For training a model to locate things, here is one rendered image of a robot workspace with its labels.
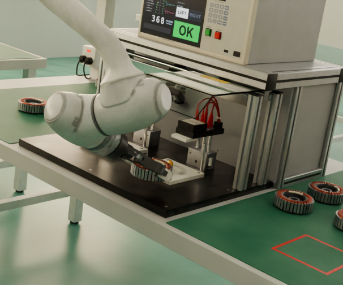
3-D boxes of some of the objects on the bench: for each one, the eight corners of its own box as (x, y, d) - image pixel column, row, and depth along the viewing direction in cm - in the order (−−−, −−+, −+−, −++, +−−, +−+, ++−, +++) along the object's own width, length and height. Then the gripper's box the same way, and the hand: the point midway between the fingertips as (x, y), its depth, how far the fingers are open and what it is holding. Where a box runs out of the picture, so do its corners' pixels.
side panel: (277, 189, 211) (298, 87, 202) (269, 186, 212) (289, 84, 203) (324, 176, 231) (344, 82, 222) (317, 173, 233) (337, 80, 224)
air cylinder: (204, 171, 211) (206, 154, 209) (185, 163, 216) (188, 146, 214) (214, 168, 215) (217, 151, 213) (196, 161, 219) (198, 144, 218)
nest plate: (170, 185, 194) (170, 181, 194) (133, 168, 204) (133, 164, 204) (204, 177, 205) (204, 173, 205) (167, 161, 215) (168, 158, 214)
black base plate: (165, 218, 177) (166, 210, 176) (18, 145, 217) (18, 138, 216) (270, 188, 211) (271, 181, 210) (127, 129, 251) (127, 123, 250)
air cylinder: (148, 147, 226) (150, 131, 225) (132, 141, 231) (134, 125, 229) (158, 145, 230) (161, 129, 228) (142, 139, 234) (145, 123, 233)
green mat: (9, 143, 217) (9, 143, 217) (-87, 95, 255) (-87, 95, 255) (202, 117, 285) (202, 116, 285) (104, 82, 323) (104, 81, 323)
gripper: (70, 139, 178) (118, 169, 196) (133, 168, 164) (180, 197, 181) (84, 114, 179) (131, 146, 197) (148, 140, 165) (192, 172, 182)
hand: (150, 168), depth 188 cm, fingers closed on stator, 11 cm apart
